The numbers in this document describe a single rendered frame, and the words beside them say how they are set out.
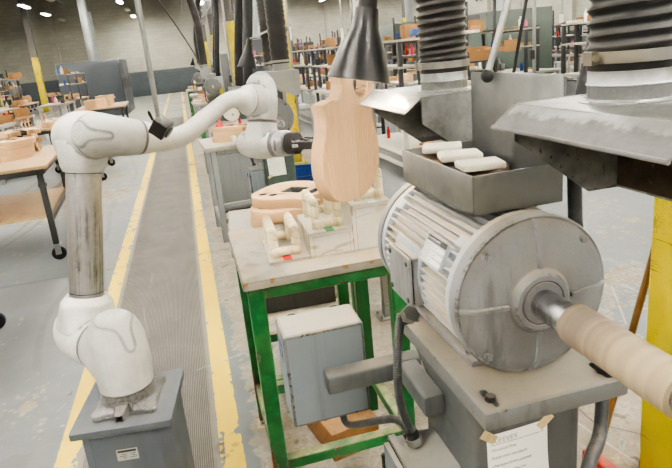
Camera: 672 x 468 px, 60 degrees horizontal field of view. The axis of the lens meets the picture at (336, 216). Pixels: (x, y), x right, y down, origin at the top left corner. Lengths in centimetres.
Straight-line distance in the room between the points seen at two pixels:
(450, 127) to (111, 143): 93
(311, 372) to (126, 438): 78
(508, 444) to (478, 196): 42
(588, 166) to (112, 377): 135
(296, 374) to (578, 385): 51
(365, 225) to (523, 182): 122
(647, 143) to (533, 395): 45
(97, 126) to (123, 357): 63
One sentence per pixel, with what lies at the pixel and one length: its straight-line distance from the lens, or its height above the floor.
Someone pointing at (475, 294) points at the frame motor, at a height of 128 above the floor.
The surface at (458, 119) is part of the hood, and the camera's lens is 119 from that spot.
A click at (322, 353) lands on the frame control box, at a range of 115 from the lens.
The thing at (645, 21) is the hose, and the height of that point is 163.
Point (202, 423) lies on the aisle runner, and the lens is 296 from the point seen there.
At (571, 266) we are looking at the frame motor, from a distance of 92.
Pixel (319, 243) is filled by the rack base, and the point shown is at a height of 98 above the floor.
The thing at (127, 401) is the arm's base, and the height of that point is 74.
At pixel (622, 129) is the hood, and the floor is 153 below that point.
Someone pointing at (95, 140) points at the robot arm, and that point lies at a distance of 167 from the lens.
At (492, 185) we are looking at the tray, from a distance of 88.
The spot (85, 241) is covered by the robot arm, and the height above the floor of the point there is 116.
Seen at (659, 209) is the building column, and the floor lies 108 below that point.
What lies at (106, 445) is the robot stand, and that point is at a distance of 183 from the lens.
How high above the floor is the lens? 163
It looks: 16 degrees down
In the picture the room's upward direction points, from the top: 6 degrees counter-clockwise
